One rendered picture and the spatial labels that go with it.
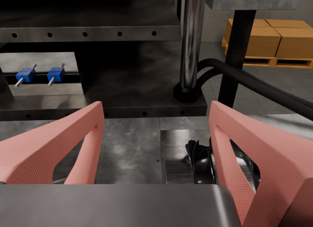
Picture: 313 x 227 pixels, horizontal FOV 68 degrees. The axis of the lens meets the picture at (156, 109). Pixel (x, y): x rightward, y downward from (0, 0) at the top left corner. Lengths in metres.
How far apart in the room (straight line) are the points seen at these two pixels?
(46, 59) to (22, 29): 0.12
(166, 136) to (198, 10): 0.38
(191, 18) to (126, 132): 0.39
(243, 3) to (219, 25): 2.77
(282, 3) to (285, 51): 2.19
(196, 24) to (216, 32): 2.96
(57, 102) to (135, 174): 0.46
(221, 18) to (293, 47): 1.08
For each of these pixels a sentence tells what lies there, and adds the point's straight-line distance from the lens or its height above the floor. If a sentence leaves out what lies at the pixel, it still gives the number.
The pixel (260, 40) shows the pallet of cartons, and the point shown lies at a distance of 3.00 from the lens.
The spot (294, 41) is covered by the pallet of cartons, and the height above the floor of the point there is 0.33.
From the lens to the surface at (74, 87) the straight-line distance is 0.93.
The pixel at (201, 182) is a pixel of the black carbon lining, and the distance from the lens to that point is 0.45.
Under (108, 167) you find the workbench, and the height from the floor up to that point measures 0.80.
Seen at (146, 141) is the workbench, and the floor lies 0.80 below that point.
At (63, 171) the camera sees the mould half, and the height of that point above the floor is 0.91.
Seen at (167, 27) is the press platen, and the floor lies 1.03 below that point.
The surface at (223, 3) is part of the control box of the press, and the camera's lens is 0.89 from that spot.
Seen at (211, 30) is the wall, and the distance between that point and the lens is 3.67.
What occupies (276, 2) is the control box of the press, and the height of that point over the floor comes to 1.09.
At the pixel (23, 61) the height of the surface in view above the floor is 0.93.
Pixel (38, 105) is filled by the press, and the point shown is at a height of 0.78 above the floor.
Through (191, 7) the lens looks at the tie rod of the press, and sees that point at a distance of 0.74.
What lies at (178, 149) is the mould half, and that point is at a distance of 0.47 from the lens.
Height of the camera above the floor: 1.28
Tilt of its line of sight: 37 degrees down
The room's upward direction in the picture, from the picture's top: straight up
